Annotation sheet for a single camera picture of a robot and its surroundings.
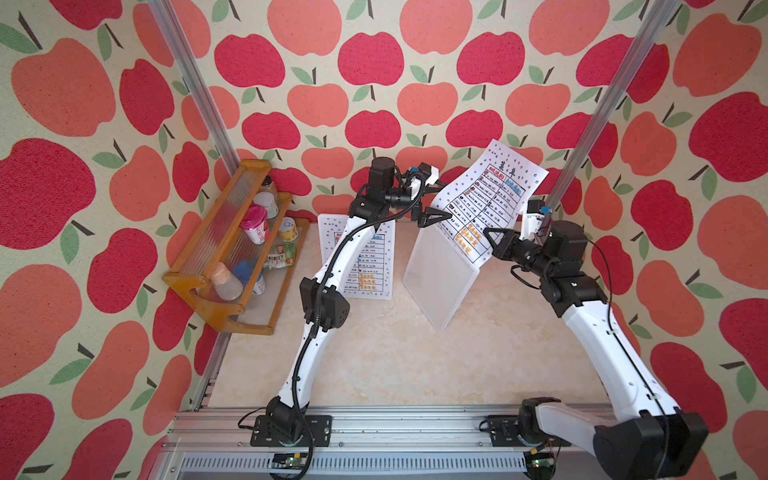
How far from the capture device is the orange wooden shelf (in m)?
0.77

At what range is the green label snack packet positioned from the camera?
107cm

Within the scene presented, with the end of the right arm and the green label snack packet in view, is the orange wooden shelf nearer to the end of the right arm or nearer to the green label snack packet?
the green label snack packet
